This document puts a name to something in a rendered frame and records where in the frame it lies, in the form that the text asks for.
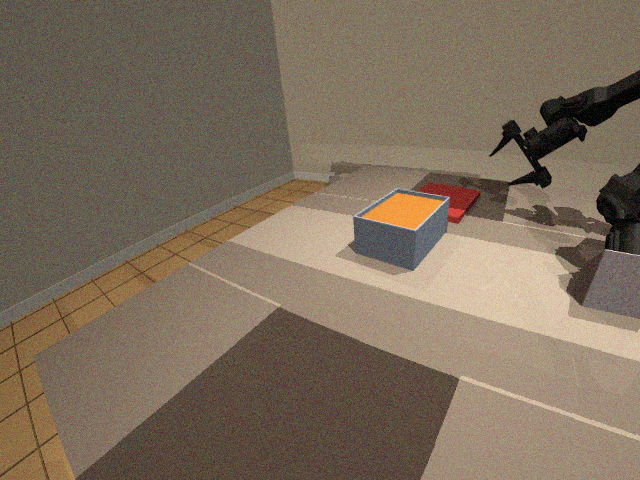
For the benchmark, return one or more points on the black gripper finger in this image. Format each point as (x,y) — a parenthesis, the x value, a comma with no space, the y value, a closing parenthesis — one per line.
(503,142)
(528,178)

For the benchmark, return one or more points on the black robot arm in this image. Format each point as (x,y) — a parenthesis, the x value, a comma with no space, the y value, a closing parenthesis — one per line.
(619,199)

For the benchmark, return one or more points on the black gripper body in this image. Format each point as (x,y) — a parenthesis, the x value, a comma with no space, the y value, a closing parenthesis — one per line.
(538,146)

